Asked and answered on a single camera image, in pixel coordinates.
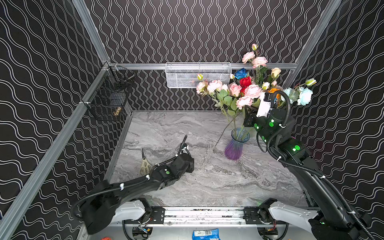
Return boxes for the orange yellow rose stem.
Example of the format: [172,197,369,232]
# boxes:
[268,88,281,100]

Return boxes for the white peony flower stem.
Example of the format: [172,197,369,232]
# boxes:
[277,78,317,106]

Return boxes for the red pink rose stem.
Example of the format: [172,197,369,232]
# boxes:
[236,84,263,117]

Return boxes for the cream rose flower stem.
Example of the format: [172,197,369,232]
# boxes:
[271,68,281,79]

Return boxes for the purple blue glass vase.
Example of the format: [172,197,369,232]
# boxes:
[225,128,250,161]

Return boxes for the small pink rose stem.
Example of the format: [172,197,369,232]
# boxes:
[227,83,242,119]

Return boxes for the blue rose flower stem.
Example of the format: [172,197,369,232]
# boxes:
[234,68,248,80]

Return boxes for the pink peony flower stem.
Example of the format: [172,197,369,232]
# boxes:
[242,44,268,84]

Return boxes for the white rose flower stem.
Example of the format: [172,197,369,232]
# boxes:
[220,84,229,93]

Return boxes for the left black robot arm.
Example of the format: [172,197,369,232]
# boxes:
[71,141,194,235]

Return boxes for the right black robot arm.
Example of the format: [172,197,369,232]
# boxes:
[244,91,374,240]

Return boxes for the blue snack packet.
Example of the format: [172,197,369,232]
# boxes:
[192,229,220,240]

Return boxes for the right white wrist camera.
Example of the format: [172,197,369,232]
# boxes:
[257,92,275,118]

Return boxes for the beige handled scissors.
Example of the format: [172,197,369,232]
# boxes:
[140,149,152,176]

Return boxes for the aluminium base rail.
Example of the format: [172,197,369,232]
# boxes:
[85,206,326,226]

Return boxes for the white wire mesh basket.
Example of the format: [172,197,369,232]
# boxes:
[165,62,232,89]

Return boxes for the black wire basket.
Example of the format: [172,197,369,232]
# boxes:
[86,66,136,122]

